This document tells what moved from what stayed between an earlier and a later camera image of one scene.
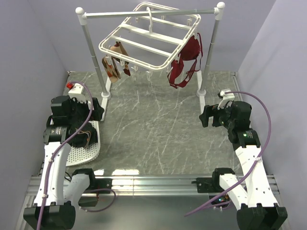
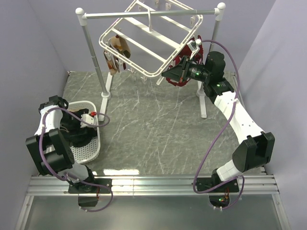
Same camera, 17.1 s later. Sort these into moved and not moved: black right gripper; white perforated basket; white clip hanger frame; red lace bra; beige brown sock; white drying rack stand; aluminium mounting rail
Moved: black right gripper; beige brown sock; white clip hanger frame
Not moved: white perforated basket; red lace bra; aluminium mounting rail; white drying rack stand
